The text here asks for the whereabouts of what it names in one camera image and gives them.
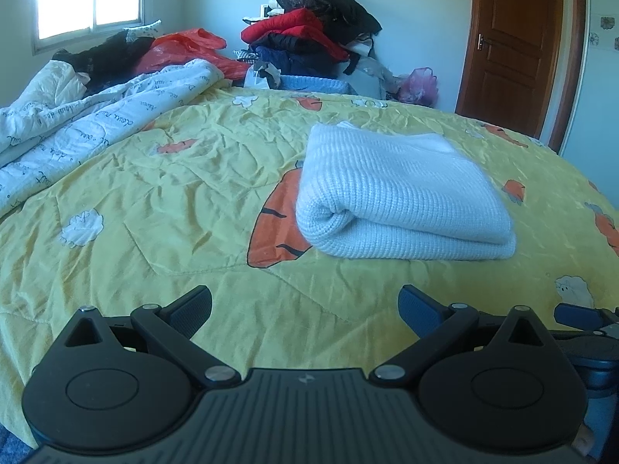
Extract white garment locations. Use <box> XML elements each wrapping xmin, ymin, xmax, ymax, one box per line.
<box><xmin>345</xmin><ymin>34</ymin><xmax>375</xmax><ymax>56</ymax></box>

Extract black garment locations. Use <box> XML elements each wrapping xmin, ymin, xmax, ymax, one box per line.
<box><xmin>273</xmin><ymin>0</ymin><xmax>383</xmax><ymax>44</ymax></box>

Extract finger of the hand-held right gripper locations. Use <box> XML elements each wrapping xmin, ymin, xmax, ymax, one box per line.
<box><xmin>551</xmin><ymin>302</ymin><xmax>619</xmax><ymax>341</ymax></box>

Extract white plastic bag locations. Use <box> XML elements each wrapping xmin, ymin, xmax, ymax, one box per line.
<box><xmin>243</xmin><ymin>61</ymin><xmax>281</xmax><ymax>90</ymax></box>

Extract white printed quilt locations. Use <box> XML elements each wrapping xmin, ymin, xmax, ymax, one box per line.
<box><xmin>0</xmin><ymin>58</ymin><xmax>226</xmax><ymax>218</ymax></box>

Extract light blue sweater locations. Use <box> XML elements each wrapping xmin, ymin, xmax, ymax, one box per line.
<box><xmin>278</xmin><ymin>74</ymin><xmax>354</xmax><ymax>94</ymax></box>

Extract brown wooden door frame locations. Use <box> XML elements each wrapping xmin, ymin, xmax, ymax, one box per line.
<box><xmin>549</xmin><ymin>0</ymin><xmax>588</xmax><ymax>153</ymax></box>

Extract black cloth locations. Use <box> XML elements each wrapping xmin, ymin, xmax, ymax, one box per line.
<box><xmin>51</xmin><ymin>29</ymin><xmax>156</xmax><ymax>97</ymax></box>

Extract white knit sweater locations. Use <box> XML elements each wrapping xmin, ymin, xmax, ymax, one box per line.
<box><xmin>295</xmin><ymin>121</ymin><xmax>517</xmax><ymax>260</ymax></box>

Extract red plastic bag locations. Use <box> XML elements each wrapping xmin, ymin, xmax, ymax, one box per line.
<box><xmin>133</xmin><ymin>28</ymin><xmax>252</xmax><ymax>80</ymax></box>

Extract yellow carrot print bed cover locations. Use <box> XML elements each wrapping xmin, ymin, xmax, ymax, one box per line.
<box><xmin>0</xmin><ymin>84</ymin><xmax>619</xmax><ymax>450</ymax></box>

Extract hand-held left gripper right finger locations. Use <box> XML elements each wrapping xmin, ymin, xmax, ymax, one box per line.
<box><xmin>368</xmin><ymin>284</ymin><xmax>549</xmax><ymax>388</ymax></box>

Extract white floral cloth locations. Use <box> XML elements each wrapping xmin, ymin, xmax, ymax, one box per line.
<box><xmin>123</xmin><ymin>19</ymin><xmax>162</xmax><ymax>42</ymax></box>

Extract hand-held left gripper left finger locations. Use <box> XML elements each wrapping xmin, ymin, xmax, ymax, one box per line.
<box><xmin>62</xmin><ymin>285</ymin><xmax>243</xmax><ymax>387</ymax></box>

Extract red jacket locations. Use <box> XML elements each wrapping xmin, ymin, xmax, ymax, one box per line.
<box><xmin>240</xmin><ymin>8</ymin><xmax>349</xmax><ymax>61</ymax></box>

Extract dark blue jacket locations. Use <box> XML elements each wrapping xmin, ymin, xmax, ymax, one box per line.
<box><xmin>249</xmin><ymin>34</ymin><xmax>339</xmax><ymax>78</ymax></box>

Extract brown wooden door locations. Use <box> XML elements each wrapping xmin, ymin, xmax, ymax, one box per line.
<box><xmin>455</xmin><ymin>0</ymin><xmax>566</xmax><ymax>138</ymax></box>

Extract pink plastic bag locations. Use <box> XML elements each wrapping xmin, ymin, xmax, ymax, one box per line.
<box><xmin>397</xmin><ymin>68</ymin><xmax>438</xmax><ymax>107</ymax></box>

